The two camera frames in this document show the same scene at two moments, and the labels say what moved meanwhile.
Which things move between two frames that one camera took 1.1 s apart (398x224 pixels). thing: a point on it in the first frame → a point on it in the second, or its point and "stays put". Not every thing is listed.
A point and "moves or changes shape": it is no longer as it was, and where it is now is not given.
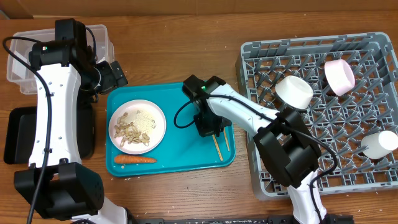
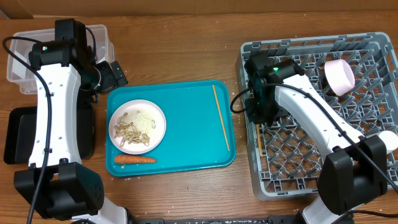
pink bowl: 339,76 stays put
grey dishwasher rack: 354,80 stays put
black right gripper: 204,129 → 255,117
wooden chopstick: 220,155 moves or changes shape
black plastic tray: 20,134 stays put
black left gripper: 110,81 stays put
